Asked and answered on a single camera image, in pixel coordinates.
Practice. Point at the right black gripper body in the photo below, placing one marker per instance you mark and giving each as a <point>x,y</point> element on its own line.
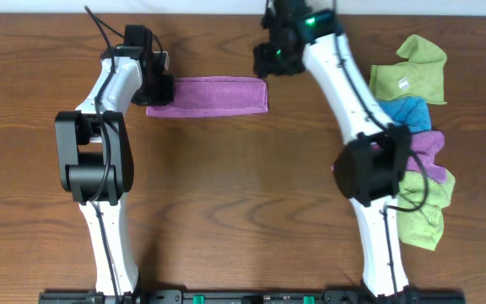
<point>264,59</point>

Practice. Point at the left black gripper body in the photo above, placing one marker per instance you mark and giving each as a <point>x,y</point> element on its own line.
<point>159,90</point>

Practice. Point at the purple cloth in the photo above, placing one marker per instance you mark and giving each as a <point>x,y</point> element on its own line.
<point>428,152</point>
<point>214,96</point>

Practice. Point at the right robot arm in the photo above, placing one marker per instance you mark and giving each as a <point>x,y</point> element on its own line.
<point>327,57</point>

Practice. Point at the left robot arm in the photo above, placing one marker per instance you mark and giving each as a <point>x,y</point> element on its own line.
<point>95,158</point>

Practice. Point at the upper green cloth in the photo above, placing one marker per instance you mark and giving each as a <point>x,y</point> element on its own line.
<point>420,75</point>

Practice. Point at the green cloth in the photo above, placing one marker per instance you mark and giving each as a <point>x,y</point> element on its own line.
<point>420,75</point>
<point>423,228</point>

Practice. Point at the blue cloth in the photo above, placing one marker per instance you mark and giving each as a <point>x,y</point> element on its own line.
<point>411,111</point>

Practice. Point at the lower green cloth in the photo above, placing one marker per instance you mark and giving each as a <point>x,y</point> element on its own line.
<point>423,228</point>

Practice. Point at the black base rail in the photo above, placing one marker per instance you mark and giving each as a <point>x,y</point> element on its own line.
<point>334,296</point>

